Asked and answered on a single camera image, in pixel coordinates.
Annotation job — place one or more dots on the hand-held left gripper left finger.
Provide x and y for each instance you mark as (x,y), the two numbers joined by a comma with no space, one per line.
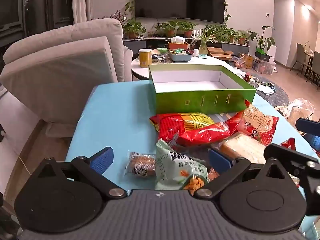
(101,161)

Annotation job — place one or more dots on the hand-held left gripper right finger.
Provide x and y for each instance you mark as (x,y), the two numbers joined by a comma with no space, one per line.
(221,161)

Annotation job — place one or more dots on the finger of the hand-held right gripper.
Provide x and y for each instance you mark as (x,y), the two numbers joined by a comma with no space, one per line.
(292,158)
(308,126)

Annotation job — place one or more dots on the clear bread packet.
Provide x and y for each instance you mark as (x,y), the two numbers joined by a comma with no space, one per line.
(242,145)

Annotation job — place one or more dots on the small brown cake packet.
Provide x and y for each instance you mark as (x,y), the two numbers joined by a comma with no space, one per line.
(140,163)

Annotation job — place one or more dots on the red yellow snack bag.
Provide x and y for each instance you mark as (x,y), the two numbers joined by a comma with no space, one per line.
(190,130)

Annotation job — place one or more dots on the green white snack packet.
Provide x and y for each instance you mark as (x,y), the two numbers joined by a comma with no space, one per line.
(175,165)

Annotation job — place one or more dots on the red rice cracker bag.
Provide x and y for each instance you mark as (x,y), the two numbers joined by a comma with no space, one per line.
(257,125)

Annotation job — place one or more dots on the green cardboard box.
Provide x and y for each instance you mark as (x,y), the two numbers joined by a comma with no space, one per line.
(200,100)

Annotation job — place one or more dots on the small red packet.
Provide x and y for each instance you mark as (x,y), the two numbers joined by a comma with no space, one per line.
(287,143)

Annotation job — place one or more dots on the clear plastic bag with food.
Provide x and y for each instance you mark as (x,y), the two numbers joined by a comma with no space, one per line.
(297,110)

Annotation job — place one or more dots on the dark marble round table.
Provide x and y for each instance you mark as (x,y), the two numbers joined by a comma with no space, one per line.
(277,97)

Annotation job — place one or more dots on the white paper sheet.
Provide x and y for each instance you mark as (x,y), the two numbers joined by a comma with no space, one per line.
(265,89)

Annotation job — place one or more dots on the glass jar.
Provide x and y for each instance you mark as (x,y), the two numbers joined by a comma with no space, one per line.
(252,82)

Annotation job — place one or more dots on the clear storage boxes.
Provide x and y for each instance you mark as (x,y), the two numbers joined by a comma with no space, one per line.
(265,67)

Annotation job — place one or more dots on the small red box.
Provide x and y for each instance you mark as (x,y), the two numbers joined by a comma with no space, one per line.
(247,76)

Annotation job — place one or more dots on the white cabinet box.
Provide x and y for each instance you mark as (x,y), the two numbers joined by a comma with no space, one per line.
(272,51)

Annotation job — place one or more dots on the green black box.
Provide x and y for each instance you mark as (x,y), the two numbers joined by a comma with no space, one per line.
(261,55)

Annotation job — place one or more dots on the small cardboard box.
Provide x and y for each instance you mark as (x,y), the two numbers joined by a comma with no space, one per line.
(250,61)

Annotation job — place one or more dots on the tall broad-leaf plant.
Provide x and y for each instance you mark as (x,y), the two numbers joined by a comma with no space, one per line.
(262,38)

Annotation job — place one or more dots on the beige armchair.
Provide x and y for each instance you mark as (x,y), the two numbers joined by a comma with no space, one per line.
(62,67)

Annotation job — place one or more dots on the open cardboard box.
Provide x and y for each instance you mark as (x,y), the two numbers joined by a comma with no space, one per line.
(220,53)

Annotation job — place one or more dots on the potted green plant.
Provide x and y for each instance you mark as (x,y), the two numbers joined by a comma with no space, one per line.
(241,38)
(170,27)
(213,31)
(187,28)
(230,33)
(133,28)

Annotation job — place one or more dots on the yellow can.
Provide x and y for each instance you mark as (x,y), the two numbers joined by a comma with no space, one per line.
(145,58)

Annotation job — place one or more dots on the small white cup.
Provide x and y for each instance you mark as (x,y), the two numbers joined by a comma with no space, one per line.
(196,52)

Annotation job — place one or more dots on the teal basket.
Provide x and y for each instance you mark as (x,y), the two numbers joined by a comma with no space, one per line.
(180,57)

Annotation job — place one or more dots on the glass vase with plant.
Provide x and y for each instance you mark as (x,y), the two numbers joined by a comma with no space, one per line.
(203,47)

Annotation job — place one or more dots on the pen holder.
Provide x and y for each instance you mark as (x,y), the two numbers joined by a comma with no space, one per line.
(193,46)

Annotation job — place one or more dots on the pile of small packets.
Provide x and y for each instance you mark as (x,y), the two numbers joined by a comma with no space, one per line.
(160,57)

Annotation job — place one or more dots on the orange tissue box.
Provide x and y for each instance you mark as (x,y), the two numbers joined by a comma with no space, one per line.
(178,45)

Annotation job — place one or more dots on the green lidded bowl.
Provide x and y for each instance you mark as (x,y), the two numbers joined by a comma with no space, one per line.
(162,50)

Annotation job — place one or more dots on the red flower plant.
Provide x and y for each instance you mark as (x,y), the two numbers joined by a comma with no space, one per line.
(118,16)

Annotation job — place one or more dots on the white curtain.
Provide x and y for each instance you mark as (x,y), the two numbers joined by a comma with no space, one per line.
(80,0)

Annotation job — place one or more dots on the black television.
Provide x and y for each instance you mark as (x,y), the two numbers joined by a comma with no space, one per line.
(180,0)

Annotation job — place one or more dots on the dark glass window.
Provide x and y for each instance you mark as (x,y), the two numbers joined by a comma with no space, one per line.
(32,5)

